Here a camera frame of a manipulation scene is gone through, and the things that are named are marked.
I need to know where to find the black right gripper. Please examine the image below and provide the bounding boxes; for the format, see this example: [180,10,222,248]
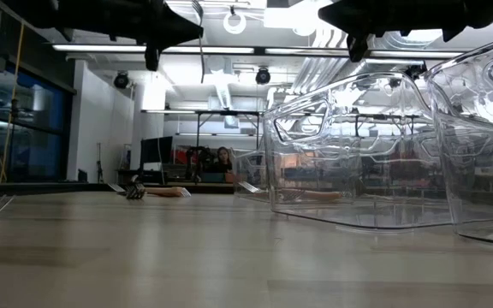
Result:
[318,0,443,63]

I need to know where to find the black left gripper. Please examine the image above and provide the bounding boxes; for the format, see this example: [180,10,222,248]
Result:
[137,0,205,73]

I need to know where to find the black ceiling spotlight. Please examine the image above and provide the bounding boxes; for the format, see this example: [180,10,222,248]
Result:
[113,71,130,90]
[254,67,272,86]

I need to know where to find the ceiling light strip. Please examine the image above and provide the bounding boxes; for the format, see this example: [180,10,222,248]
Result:
[51,43,466,60]

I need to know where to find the black computer monitor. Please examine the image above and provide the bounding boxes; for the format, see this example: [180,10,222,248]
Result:
[139,135,175,166]

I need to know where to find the person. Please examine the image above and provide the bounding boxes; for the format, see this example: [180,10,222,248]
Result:
[213,145,235,175]

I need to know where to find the clear plastic bin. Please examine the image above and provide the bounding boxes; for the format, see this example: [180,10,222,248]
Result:
[230,146,274,204]
[424,31,493,250]
[262,71,460,231]

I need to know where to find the white ring lamp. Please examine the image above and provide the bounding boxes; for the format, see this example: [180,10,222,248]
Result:
[222,11,248,36]

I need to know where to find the black metal table frame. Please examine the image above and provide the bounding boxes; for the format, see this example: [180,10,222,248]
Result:
[0,181,235,198]

